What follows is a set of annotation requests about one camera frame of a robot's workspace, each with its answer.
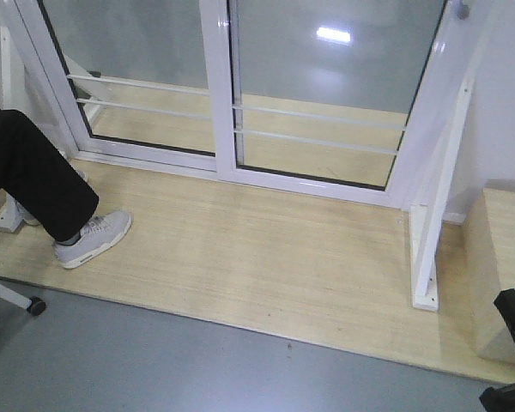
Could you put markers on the white framed sliding glass door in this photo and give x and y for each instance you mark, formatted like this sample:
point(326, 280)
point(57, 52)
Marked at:
point(325, 97)

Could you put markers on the silver door handle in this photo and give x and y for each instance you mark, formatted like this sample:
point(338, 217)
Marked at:
point(462, 9)

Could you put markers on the grey white sneaker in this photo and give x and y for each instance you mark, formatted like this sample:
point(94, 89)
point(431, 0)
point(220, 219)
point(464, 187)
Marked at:
point(98, 235)

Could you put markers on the white framed fixed glass panel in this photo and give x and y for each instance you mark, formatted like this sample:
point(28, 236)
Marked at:
point(128, 77)

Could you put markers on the light wooden box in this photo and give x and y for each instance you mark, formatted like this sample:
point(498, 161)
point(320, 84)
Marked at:
point(489, 242)

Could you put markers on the office chair leg with caster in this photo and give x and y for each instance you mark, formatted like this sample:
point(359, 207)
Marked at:
point(34, 305)

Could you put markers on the person leg black trousers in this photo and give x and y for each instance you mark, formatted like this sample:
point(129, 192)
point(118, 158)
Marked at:
point(78, 203)

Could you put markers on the white triangular support bracket right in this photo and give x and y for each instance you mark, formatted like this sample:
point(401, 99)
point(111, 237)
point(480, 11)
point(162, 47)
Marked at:
point(427, 209)

